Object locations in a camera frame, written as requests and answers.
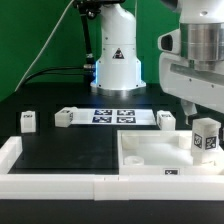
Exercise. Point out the white square tabletop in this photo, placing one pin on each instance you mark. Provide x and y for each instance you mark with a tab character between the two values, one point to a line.
148	152

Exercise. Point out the white U-shaped obstacle fence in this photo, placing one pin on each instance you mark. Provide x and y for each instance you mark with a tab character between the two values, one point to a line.
135	181

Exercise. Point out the white sheet with AprilTags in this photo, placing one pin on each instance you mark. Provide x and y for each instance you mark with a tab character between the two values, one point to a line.
113	117

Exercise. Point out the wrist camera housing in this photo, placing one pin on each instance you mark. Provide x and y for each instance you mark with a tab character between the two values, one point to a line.
170	42

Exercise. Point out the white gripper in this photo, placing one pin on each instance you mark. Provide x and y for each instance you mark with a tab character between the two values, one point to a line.
205	88

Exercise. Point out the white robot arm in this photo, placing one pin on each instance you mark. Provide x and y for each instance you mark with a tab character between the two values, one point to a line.
191	63

